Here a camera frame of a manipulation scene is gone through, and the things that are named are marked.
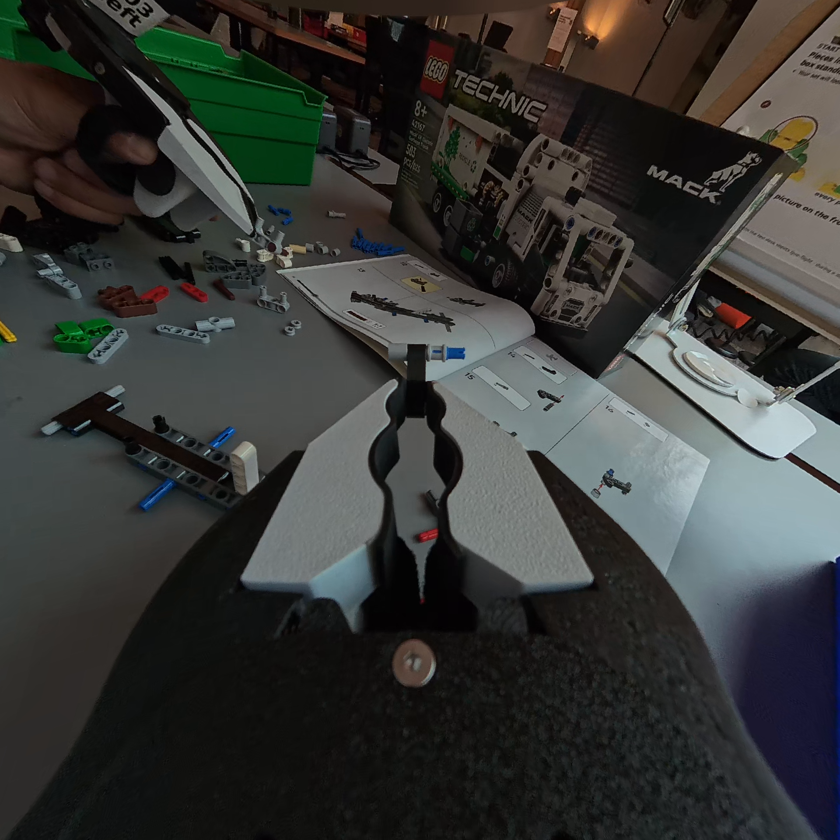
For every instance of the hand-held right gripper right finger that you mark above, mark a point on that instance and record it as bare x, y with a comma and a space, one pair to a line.
512, 512

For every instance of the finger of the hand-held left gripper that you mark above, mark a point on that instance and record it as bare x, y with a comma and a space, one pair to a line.
195, 178
220, 164

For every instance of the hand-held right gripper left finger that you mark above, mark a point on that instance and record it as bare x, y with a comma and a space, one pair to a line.
315, 512

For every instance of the grey lego connector with brown axle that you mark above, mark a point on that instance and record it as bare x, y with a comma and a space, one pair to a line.
268, 240

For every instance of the cluster of tan lego connectors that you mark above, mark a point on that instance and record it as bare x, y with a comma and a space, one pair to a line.
308, 249

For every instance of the black lego connector with blue pin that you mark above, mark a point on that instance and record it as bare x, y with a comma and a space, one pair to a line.
415, 374

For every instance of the black lego panel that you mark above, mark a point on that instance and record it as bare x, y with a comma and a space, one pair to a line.
167, 229
39, 229

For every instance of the dark grey curved lego panel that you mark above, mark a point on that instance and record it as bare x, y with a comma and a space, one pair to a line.
246, 275
220, 260

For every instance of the pile of small lego pieces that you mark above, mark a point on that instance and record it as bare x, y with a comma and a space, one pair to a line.
426, 535

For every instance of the black lego axle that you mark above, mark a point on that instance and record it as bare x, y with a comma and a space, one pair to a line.
172, 268

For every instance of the red lego piece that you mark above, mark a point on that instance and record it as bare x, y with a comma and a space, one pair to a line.
194, 292
155, 293

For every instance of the dark brown lego axle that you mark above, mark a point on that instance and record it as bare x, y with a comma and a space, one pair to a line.
223, 289

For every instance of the dark grey lego connector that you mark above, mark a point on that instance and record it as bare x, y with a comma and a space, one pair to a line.
88, 257

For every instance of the brown lego block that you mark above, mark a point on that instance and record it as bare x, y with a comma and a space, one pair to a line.
128, 300

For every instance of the grey lego connector block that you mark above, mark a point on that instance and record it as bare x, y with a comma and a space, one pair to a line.
272, 300

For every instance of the black beam lego assembly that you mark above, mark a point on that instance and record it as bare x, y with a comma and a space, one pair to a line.
164, 446

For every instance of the light grey angled lego beam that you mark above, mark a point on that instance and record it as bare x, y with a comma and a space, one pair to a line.
59, 279

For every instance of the heap of blue lego pins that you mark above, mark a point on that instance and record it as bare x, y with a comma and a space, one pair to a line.
375, 243

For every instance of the green lego beam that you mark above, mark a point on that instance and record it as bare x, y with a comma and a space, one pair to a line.
69, 338
98, 327

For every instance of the grey lego bush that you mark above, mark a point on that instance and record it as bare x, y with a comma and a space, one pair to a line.
292, 327

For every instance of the white lego piece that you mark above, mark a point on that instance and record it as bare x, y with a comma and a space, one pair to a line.
10, 243

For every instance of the lego instruction booklet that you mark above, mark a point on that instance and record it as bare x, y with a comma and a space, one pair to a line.
407, 289

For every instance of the yellow lego axle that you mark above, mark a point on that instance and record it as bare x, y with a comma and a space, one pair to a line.
6, 331

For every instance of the truck picture lego box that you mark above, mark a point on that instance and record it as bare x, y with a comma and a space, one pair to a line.
590, 131

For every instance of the person's left hand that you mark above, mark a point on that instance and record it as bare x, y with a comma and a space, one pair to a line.
39, 124

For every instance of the green plastic bin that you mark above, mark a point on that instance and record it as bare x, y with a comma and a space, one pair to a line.
262, 157
262, 79

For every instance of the grey power adapter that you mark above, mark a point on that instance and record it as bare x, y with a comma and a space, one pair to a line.
356, 131
328, 131

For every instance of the wooden workbench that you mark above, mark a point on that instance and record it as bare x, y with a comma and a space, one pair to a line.
295, 33

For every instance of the white desk stand base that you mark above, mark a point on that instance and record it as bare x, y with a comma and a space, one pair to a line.
754, 420

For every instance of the blue plastic bin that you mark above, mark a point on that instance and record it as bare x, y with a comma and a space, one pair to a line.
800, 689

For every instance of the white paper sign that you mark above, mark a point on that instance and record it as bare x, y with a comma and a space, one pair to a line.
561, 33

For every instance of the white instruction poster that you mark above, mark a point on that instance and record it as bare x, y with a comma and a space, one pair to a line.
787, 98

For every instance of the wall lamp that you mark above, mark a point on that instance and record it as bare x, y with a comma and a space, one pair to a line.
590, 34

